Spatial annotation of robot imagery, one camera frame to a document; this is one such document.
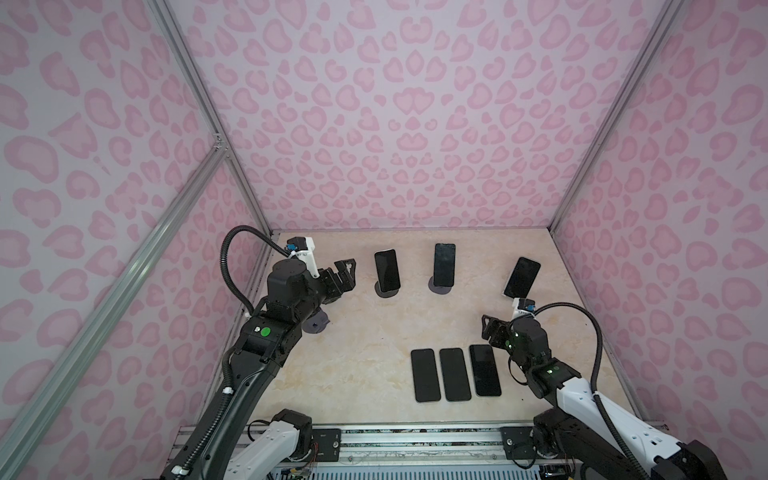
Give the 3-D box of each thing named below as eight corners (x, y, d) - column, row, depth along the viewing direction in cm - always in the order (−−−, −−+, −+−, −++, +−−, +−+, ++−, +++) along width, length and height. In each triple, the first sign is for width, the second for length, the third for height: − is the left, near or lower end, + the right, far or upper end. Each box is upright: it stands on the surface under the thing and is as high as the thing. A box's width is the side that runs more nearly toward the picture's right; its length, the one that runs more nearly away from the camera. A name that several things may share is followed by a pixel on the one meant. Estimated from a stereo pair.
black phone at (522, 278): (502, 295, 104) (513, 272, 94) (509, 278, 108) (520, 255, 98) (522, 303, 101) (535, 281, 92) (528, 286, 106) (541, 263, 96)
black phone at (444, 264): (433, 292, 104) (438, 266, 92) (431, 270, 110) (435, 243, 99) (452, 292, 103) (459, 266, 92) (449, 270, 110) (454, 243, 99)
